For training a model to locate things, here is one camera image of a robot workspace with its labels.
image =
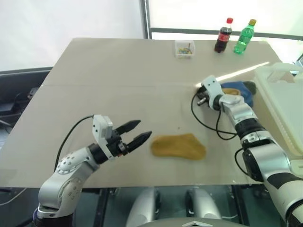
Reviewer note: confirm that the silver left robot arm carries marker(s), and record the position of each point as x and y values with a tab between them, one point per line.
68	170

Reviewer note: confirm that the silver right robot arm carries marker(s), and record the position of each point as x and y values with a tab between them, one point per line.
265	153

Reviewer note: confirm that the clear box with colourful bits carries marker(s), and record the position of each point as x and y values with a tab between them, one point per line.
185	49

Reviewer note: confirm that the cola bottle with red cap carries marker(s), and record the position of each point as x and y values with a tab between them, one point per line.
222	37

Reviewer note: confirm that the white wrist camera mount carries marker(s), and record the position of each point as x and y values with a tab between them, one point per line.
211	86
100	127

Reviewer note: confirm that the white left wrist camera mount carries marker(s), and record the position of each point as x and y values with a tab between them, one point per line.
100	127

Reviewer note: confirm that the blue sock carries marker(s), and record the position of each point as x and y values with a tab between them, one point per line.
246	94

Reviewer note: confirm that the dark grey sock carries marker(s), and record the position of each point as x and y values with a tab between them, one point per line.
252	86

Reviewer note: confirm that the silver rounded robot leg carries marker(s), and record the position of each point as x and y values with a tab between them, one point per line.
144	208
202	205

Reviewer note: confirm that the grey window frame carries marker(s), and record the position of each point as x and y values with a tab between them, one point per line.
146	19

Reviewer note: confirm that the large mustard yellow sock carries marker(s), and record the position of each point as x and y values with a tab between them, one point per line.
177	146

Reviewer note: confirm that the green bottle with yellow cap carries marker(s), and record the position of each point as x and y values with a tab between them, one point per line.
243	39

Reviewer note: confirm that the white plastic basket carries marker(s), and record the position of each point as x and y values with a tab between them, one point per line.
277	101

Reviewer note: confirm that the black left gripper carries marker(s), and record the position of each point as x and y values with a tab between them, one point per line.
117	145

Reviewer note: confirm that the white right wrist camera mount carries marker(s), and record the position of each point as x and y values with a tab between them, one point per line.
211	86

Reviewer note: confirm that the dark robot torso edge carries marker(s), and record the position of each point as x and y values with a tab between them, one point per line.
191	222

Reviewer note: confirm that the small mustard yellow sock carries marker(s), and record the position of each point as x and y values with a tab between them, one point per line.
232	91

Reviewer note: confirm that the dark desk with equipment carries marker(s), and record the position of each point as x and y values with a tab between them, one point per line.
16	94

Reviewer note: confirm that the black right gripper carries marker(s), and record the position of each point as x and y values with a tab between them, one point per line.
205	99

